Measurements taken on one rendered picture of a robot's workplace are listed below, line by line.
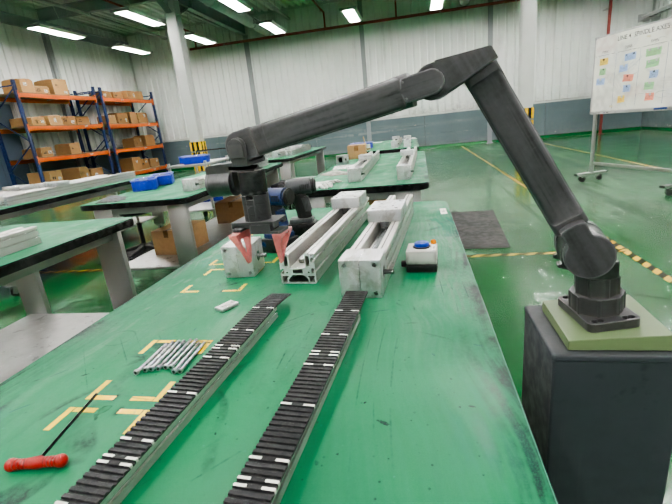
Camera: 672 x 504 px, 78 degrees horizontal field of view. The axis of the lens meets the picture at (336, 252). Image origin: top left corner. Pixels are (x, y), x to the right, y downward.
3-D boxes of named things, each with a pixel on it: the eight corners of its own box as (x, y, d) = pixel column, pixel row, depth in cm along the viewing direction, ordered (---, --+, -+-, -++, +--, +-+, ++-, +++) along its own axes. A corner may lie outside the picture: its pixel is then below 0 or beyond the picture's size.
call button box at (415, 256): (437, 272, 111) (436, 249, 109) (400, 272, 113) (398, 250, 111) (437, 262, 118) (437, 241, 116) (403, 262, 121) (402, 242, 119)
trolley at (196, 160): (217, 228, 566) (203, 151, 537) (179, 231, 573) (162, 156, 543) (240, 212, 664) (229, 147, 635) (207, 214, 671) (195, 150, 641)
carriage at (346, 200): (359, 214, 162) (358, 197, 160) (332, 215, 165) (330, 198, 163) (367, 206, 177) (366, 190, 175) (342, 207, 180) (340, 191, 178)
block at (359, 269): (392, 298, 98) (390, 259, 95) (341, 297, 101) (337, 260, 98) (397, 283, 106) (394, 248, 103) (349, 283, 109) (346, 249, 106)
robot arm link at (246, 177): (255, 165, 83) (268, 162, 88) (225, 168, 85) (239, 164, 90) (261, 200, 85) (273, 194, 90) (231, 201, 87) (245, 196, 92)
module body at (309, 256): (316, 283, 112) (313, 253, 109) (282, 283, 114) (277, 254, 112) (370, 215, 185) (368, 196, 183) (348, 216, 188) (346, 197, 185)
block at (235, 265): (262, 276, 122) (257, 245, 119) (226, 278, 123) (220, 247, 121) (272, 265, 131) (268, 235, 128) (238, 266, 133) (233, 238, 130)
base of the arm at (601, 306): (643, 326, 70) (602, 297, 81) (646, 282, 68) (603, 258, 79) (588, 333, 71) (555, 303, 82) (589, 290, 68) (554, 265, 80)
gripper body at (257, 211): (245, 224, 95) (240, 191, 92) (287, 222, 92) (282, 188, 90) (231, 231, 89) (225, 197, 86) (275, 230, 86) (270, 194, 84)
